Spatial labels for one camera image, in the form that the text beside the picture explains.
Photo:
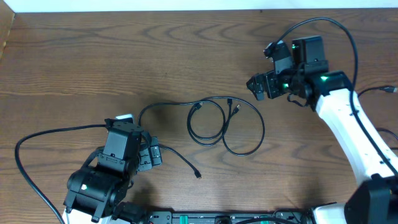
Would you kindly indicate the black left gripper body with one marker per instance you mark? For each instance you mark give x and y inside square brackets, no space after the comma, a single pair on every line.
[149,156]

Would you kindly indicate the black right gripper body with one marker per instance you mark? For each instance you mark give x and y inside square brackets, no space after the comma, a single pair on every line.
[272,84]

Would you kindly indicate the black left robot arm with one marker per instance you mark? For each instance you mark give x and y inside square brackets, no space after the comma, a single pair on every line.
[96,191]

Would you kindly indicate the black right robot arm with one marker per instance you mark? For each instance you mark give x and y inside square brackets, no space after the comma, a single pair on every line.
[302,70]

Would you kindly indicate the wooden panel at left edge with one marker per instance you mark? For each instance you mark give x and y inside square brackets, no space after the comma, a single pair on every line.
[7,16]

